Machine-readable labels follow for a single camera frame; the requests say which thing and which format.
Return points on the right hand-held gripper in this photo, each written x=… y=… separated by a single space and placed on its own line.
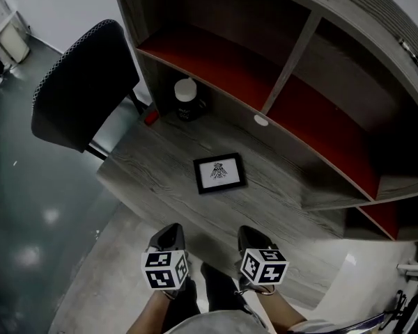
x=263 y=266

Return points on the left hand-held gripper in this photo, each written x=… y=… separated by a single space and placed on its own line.
x=163 y=268

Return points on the black framed picture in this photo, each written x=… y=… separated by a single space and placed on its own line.
x=223 y=173

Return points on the person's right forearm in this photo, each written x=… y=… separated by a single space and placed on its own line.
x=282 y=308

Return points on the person's left forearm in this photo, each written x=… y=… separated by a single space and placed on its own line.
x=149 y=315

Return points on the grey wooden desk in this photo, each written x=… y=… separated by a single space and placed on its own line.
x=153 y=172

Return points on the person's black trousers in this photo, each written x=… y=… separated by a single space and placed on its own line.
x=219 y=291

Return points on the person's grey top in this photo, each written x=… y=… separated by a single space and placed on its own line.
x=216 y=324

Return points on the small red object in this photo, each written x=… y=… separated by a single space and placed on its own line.
x=151 y=117

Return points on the grey wooden shelf hutch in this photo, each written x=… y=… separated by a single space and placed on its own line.
x=230 y=108

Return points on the black bottle with white lid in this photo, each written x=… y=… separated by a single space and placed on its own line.
x=189 y=103

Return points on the white metal rack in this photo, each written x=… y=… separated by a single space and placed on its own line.
x=416 y=268

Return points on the dark upholstered chair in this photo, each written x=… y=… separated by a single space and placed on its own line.
x=80 y=89

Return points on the black metal clip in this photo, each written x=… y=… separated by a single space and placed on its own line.
x=414 y=57

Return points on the white cabinet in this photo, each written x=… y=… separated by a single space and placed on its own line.
x=12 y=40

